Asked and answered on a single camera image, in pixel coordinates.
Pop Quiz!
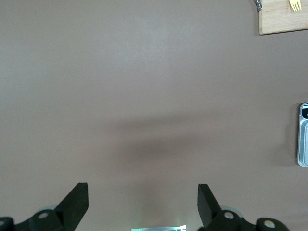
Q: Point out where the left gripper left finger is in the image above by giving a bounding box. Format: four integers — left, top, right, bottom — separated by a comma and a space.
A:
0, 182, 89, 231

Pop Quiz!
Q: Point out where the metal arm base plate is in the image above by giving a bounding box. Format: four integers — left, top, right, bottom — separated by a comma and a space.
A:
131, 225, 187, 231

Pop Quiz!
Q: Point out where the yellow plastic fork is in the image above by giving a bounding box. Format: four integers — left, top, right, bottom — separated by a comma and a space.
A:
288, 0, 303, 12

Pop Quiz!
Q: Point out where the silver digital kitchen scale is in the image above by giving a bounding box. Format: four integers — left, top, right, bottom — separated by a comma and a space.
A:
297, 102, 308, 167

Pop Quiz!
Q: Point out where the wooden cutting board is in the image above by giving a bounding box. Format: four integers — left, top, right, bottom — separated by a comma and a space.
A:
251, 0, 308, 36

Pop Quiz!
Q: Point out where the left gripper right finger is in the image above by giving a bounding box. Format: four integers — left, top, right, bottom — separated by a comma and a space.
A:
197, 184, 288, 231

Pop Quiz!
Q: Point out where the brown table cover sheet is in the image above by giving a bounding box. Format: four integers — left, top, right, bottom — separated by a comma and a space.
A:
0, 0, 308, 231

